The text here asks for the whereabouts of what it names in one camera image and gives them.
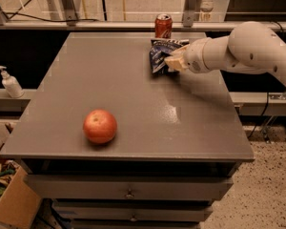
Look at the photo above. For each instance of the cardboard box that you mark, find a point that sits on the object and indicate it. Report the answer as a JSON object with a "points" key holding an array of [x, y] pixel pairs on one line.
{"points": [[19, 204]]}

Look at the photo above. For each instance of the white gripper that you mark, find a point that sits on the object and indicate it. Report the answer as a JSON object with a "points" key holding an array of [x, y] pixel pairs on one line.
{"points": [[196, 57]]}

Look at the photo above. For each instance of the grey drawer cabinet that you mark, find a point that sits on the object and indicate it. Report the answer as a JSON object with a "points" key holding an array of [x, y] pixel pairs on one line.
{"points": [[177, 145]]}

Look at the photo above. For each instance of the red coke can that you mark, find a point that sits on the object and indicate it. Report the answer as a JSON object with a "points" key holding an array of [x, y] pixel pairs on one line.
{"points": [[163, 25]]}

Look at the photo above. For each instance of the blue chip bag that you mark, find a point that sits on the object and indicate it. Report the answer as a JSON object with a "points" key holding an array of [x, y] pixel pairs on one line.
{"points": [[160, 49]]}

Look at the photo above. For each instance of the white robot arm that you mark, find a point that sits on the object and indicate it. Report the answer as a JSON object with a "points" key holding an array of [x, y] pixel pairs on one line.
{"points": [[251, 47]]}

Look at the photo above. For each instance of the red apple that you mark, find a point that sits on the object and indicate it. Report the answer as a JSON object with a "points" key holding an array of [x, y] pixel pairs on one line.
{"points": [[100, 126]]}

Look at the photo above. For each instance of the white pump bottle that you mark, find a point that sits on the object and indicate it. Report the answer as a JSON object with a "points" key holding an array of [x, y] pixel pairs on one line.
{"points": [[11, 84]]}

